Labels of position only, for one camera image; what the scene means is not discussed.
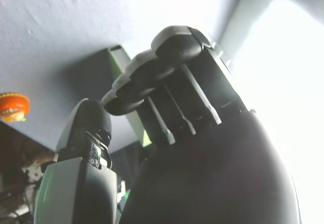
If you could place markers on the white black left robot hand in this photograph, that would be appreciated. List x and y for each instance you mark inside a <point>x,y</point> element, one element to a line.
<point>202,178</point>

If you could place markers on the light green box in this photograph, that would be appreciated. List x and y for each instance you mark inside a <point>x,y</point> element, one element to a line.
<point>116,62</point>

